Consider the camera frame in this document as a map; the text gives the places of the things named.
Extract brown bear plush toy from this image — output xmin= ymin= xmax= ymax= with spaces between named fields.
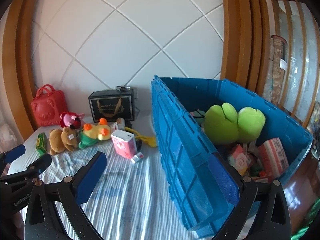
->
xmin=49 ymin=127 xmax=78 ymax=155

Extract red pink plush toy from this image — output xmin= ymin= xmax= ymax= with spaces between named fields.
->
xmin=60 ymin=112 xmax=85 ymax=129

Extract yellow green duck plush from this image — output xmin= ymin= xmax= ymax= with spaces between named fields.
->
xmin=79 ymin=118 xmax=111 ymax=149

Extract pink tissue pack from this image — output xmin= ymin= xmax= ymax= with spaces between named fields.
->
xmin=111 ymin=129 xmax=138 ymax=159

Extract small white red bottle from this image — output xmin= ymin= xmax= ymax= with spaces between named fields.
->
xmin=131 ymin=152 xmax=144 ymax=164

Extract yellow plastic slingshot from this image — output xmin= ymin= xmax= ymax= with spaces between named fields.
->
xmin=125 ymin=127 xmax=157 ymax=147

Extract green small box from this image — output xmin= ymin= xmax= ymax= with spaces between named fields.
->
xmin=36 ymin=132 xmax=48 ymax=156

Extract pink wipes packet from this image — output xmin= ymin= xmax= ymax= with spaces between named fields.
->
xmin=227 ymin=145 xmax=251 ymax=176

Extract red white medicine box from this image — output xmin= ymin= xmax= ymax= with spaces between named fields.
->
xmin=258 ymin=138 xmax=289 ymax=178

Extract blue plastic storage crate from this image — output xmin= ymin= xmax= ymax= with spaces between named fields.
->
xmin=151 ymin=76 xmax=312 ymax=238

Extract red bear-shaped bag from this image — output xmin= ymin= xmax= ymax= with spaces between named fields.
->
xmin=31 ymin=84 xmax=68 ymax=127

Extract green frog plush toy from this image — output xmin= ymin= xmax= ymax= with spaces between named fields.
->
xmin=202 ymin=102 xmax=266 ymax=145

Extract striped blue white tablecloth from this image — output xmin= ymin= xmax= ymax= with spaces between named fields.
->
xmin=7 ymin=114 xmax=208 ymax=240

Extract small beige capped jar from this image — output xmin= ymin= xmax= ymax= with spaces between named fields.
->
xmin=116 ymin=118 xmax=126 ymax=131

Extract black gift bag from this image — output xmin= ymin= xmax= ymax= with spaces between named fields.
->
xmin=88 ymin=86 xmax=135 ymax=122

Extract rolled patterned carpet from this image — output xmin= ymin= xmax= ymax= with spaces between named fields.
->
xmin=263 ymin=35 xmax=287 ymax=105

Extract wooden glass partition screen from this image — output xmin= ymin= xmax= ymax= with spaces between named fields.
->
xmin=271 ymin=0 xmax=319 ymax=128

